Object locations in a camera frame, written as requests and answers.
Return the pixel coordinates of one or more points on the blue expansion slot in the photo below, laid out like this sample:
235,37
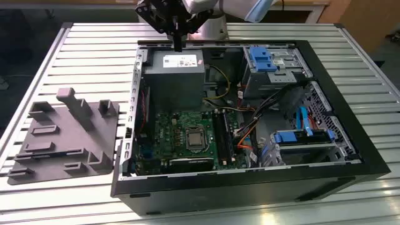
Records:
147,152

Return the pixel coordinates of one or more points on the black PC case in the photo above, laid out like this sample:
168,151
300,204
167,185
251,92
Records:
219,194

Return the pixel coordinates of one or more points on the grey plastic parts rack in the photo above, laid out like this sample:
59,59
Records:
63,140

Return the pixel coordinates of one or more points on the wooden desk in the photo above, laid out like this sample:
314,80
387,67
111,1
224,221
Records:
306,2

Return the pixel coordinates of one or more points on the blue plastic bracket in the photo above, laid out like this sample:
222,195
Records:
266,152

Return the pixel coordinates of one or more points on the wooden cabinet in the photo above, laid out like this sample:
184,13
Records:
368,23

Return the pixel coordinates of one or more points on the hard disk blue carrier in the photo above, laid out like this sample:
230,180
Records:
312,138

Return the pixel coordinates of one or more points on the grey power supply unit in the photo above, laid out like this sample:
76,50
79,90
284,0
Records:
175,86

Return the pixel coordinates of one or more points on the metal optical drive cage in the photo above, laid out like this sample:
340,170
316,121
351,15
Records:
282,78

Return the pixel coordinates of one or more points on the green motherboard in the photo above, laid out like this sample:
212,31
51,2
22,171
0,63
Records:
166,152

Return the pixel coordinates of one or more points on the metal disk bay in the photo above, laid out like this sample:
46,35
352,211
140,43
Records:
306,147

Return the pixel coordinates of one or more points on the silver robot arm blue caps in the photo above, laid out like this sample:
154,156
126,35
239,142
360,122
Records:
215,28

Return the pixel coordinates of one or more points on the blue plastic drive latch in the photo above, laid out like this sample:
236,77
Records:
263,58

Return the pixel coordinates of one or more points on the silver CPU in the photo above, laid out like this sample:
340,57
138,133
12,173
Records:
196,140

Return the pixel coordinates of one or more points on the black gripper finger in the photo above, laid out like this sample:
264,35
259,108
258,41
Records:
195,24
147,14

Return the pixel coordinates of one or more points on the black graphics card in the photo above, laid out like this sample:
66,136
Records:
191,164

